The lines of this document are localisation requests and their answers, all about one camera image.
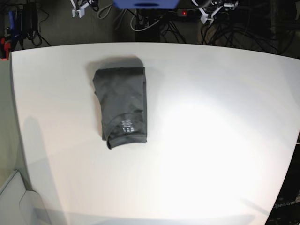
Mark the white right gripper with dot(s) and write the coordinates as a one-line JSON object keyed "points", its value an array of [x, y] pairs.
{"points": [[82, 4]]}

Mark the dark grey t-shirt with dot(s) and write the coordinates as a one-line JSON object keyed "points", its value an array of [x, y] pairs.
{"points": [[120, 87]]}

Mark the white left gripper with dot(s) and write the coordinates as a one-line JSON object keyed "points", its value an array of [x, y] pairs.
{"points": [[210, 8]]}

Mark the red and black clamp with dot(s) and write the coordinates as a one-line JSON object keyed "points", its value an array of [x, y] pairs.
{"points": [[4, 48]]}

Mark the black power strip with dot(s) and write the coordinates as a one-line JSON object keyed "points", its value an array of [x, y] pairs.
{"points": [[188, 14]]}

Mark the blue box at top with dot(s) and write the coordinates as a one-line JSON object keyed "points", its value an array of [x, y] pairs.
{"points": [[145, 4]]}

